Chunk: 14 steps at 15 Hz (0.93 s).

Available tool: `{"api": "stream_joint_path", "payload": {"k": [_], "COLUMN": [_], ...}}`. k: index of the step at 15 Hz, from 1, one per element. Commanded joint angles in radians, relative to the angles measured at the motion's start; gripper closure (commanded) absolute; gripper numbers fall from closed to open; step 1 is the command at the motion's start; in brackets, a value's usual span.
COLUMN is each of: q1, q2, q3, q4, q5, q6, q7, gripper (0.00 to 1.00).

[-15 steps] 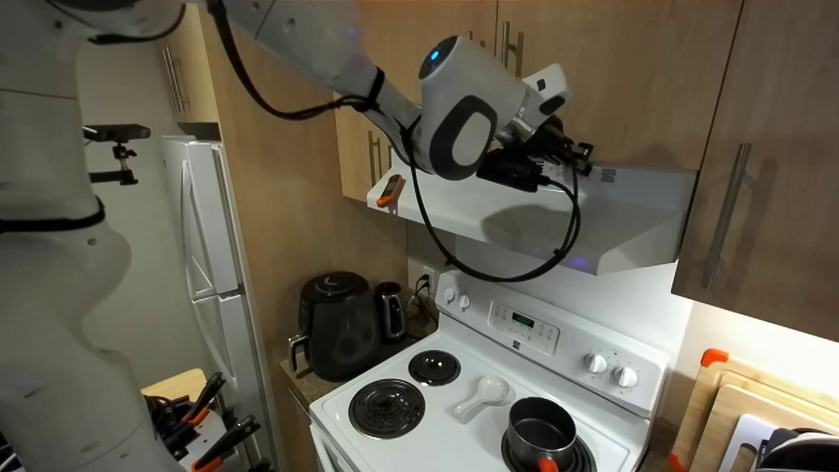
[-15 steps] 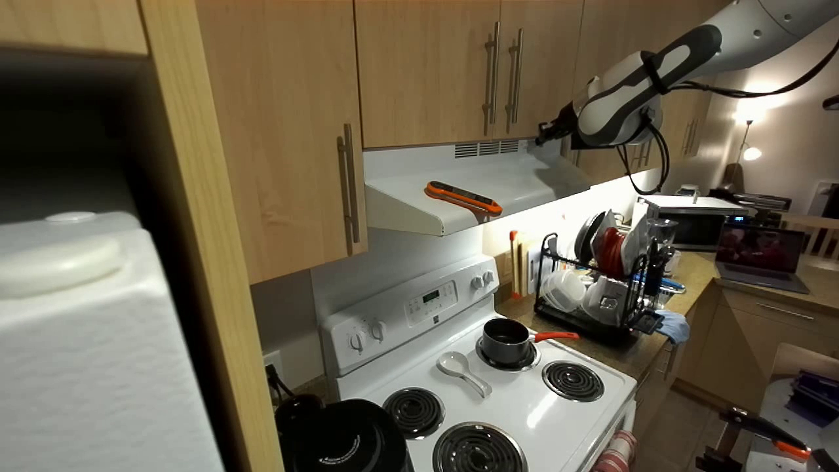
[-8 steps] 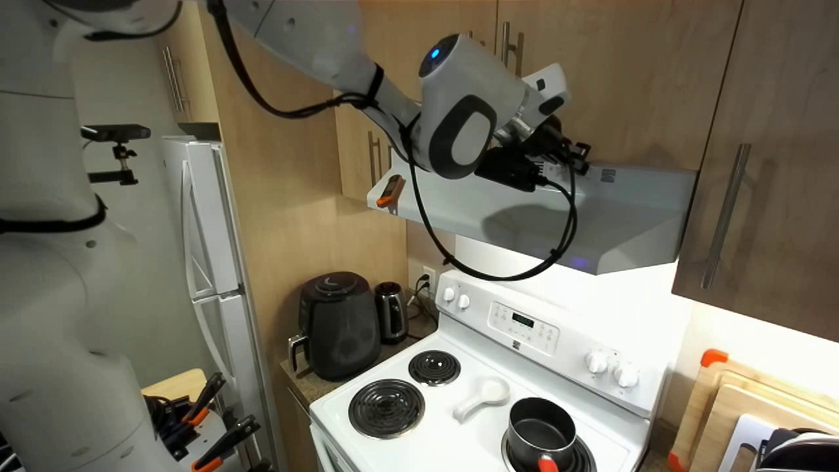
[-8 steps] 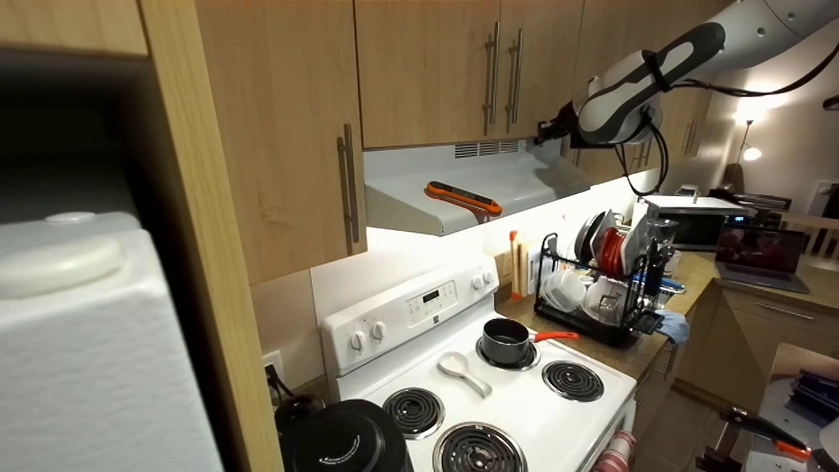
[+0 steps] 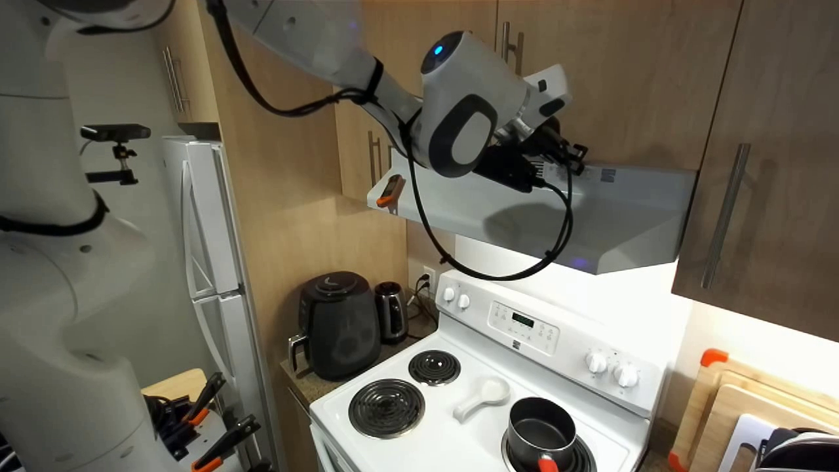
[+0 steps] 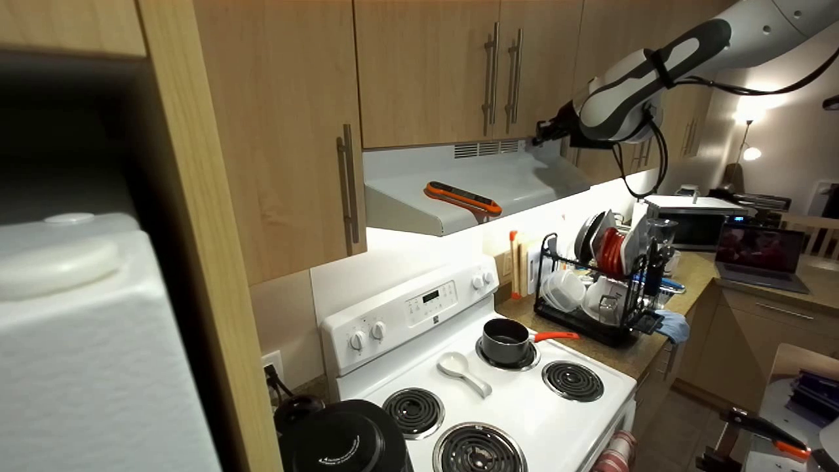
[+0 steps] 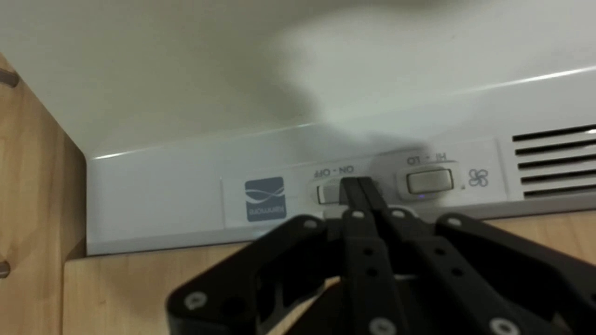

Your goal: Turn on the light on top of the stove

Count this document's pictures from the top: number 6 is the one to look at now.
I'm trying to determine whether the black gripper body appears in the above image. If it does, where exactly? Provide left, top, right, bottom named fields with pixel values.
left=533, top=100, right=585, bottom=146

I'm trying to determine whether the white electric stove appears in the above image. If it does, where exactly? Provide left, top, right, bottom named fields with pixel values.
left=316, top=252, right=640, bottom=472

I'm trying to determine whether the black frying pan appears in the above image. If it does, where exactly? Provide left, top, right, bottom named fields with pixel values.
left=571, top=209, right=611, bottom=267

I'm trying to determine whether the red dish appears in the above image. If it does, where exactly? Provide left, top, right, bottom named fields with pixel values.
left=596, top=224, right=628, bottom=281

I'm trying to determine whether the wooden cutting board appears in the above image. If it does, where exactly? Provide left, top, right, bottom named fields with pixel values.
left=514, top=238, right=534, bottom=298

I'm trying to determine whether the white range hood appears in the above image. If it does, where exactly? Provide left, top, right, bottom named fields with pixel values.
left=361, top=140, right=631, bottom=242

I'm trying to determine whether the lit floor lamp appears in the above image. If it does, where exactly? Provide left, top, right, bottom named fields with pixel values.
left=733, top=112, right=767, bottom=191

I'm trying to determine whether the blue cloth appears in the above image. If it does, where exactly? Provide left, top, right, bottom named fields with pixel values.
left=655, top=311, right=694, bottom=347

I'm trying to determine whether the small black pot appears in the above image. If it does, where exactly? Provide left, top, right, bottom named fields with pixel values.
left=472, top=335, right=539, bottom=373

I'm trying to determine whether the open laptop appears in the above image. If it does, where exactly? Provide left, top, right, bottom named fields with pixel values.
left=714, top=224, right=812, bottom=297

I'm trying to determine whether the small coil burner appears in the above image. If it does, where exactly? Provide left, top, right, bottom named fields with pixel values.
left=379, top=386, right=445, bottom=440
left=539, top=360, right=607, bottom=405

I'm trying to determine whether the white spoon rest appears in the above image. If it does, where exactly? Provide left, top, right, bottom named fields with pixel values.
left=434, top=348, right=495, bottom=402

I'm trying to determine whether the wooden upper cabinet door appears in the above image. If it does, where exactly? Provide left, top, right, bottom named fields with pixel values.
left=191, top=0, right=366, bottom=287

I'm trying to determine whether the wooden base cabinet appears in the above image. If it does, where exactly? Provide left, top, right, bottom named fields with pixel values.
left=670, top=284, right=839, bottom=414

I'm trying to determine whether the red striped towel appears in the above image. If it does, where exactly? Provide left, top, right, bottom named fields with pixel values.
left=592, top=427, right=638, bottom=472

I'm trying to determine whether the large coil burner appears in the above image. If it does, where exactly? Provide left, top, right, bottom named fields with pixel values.
left=429, top=420, right=529, bottom=472

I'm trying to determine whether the grey metal mounting plate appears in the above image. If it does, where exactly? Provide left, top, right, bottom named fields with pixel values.
left=757, top=370, right=839, bottom=472

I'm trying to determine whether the tall wooden side panel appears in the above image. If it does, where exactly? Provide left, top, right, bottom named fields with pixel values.
left=133, top=0, right=286, bottom=472

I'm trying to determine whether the shallow wooden cabinet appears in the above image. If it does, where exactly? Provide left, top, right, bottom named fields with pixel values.
left=0, top=0, right=150, bottom=61

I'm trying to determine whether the white refrigerator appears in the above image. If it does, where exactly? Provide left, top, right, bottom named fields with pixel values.
left=0, top=209, right=222, bottom=472

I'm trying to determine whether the double door wooden wall cabinet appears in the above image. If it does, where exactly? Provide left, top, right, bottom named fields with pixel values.
left=350, top=0, right=586, bottom=151

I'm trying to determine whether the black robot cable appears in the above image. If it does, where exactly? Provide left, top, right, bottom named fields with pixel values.
left=607, top=48, right=839, bottom=203

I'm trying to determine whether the black wire dish rack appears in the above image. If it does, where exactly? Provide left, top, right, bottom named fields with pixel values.
left=533, top=207, right=678, bottom=351

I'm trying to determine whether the black pot red handle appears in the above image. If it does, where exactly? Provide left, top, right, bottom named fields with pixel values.
left=476, top=314, right=581, bottom=370

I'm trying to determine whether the white wall outlet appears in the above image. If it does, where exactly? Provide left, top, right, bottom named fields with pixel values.
left=260, top=348, right=288, bottom=387

